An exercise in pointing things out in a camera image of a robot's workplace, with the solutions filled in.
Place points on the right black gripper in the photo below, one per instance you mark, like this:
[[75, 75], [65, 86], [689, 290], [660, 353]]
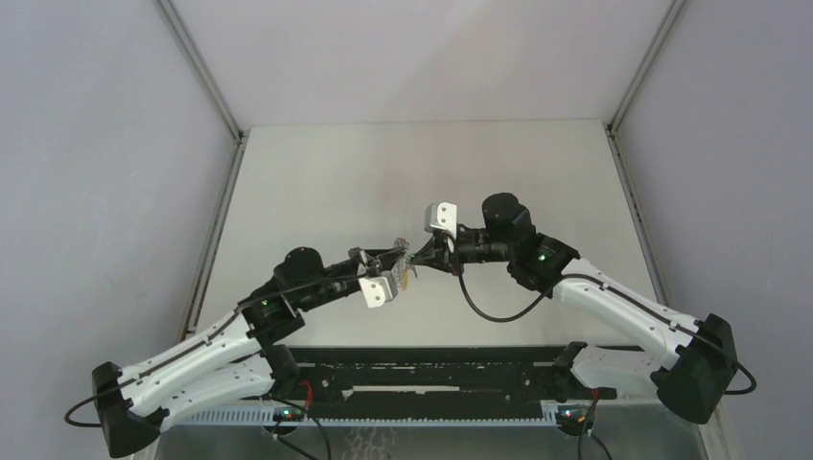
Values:
[[439, 254]]

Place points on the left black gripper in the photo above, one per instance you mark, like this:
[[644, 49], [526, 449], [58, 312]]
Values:
[[380, 261]]

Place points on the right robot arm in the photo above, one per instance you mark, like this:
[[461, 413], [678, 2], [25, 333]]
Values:
[[685, 362]]

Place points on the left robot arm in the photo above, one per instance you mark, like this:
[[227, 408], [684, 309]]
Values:
[[239, 356]]

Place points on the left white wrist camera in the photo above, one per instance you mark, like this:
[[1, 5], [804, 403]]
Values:
[[378, 291]]

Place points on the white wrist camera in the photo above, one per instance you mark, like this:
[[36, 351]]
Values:
[[441, 220], [378, 291]]

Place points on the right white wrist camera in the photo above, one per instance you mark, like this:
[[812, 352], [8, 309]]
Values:
[[441, 220]]

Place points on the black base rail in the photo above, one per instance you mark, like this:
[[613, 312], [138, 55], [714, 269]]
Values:
[[523, 385]]

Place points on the right aluminium frame post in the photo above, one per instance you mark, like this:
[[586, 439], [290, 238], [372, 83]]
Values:
[[613, 130]]

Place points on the aluminium frame post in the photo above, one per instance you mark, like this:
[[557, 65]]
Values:
[[186, 44], [613, 130]]

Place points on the left aluminium frame post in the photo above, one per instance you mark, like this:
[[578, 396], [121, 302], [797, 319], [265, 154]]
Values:
[[186, 44]]

